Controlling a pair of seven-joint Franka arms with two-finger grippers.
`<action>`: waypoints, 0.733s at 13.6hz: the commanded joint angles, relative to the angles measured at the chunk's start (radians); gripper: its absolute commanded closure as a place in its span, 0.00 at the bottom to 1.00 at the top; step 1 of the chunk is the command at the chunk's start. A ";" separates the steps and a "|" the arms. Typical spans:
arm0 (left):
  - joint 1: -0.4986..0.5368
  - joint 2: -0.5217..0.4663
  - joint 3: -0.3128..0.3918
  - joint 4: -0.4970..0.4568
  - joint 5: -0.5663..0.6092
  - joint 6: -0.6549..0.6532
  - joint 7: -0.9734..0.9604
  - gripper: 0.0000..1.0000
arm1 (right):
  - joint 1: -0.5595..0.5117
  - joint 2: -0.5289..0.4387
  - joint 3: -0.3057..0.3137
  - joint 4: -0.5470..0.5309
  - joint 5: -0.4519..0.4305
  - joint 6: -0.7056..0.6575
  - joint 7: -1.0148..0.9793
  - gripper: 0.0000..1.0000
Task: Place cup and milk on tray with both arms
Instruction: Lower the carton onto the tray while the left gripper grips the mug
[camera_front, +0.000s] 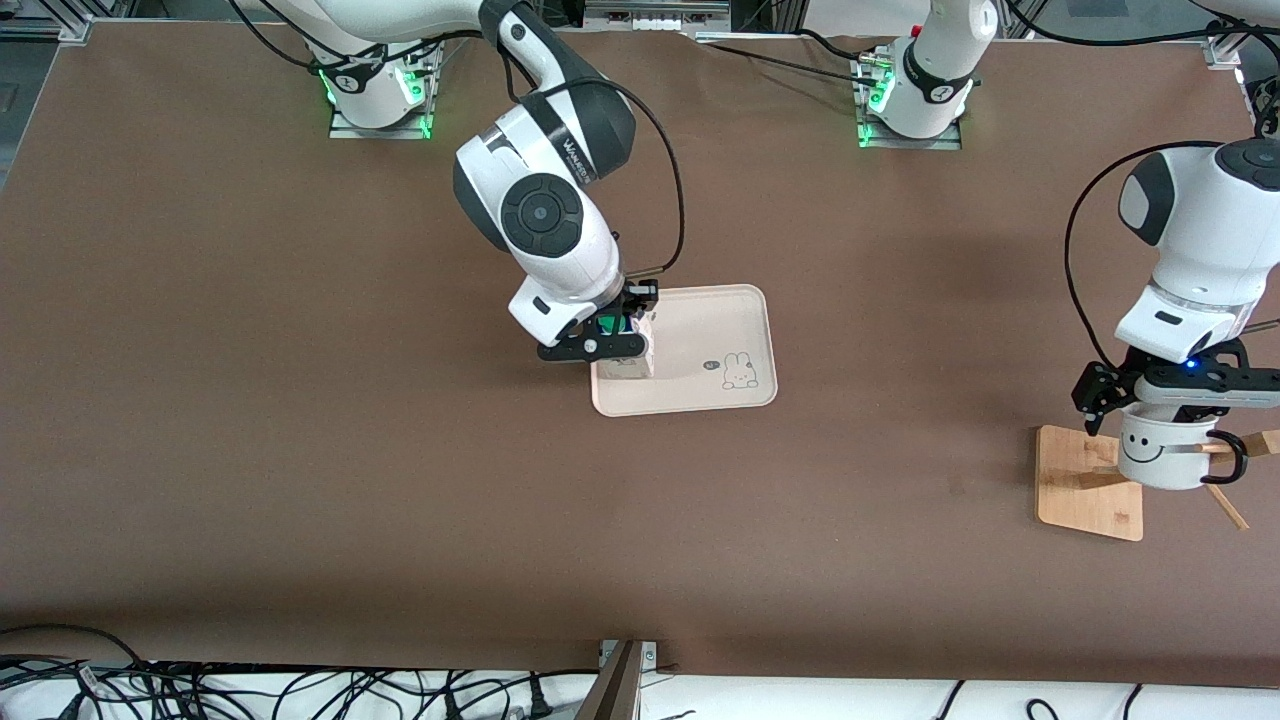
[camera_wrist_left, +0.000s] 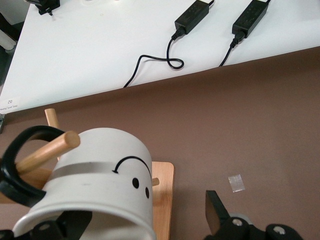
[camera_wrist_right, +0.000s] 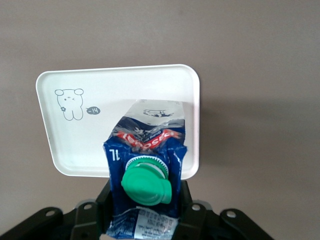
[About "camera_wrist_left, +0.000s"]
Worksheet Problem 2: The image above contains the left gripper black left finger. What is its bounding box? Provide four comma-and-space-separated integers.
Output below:
0, 210, 94, 240

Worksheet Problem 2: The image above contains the black power adapter brick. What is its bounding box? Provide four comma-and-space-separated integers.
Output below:
174, 0, 210, 35
232, 0, 270, 39

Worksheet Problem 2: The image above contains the black looped adapter cord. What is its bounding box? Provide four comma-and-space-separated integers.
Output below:
123, 26, 187, 89

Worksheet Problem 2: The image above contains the wooden mug tree stand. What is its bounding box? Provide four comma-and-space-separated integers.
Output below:
0, 108, 175, 240

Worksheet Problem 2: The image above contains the black wall plug charger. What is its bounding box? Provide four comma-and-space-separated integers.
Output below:
32, 0, 62, 16

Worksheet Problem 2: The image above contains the white paper label sticker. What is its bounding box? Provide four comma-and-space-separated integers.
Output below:
0, 98, 20, 111

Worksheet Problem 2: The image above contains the white smiley face cup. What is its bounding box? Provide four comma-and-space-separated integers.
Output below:
0, 126, 157, 240

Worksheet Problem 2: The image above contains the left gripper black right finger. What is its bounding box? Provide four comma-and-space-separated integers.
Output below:
203, 189, 305, 240

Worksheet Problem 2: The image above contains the brown table mat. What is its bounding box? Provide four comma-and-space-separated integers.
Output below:
0, 44, 320, 240

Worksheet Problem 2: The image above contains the clear tape piece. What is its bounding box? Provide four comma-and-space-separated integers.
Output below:
228, 173, 245, 194

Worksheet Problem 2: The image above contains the black straight adapter cord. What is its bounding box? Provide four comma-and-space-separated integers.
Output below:
218, 30, 245, 68

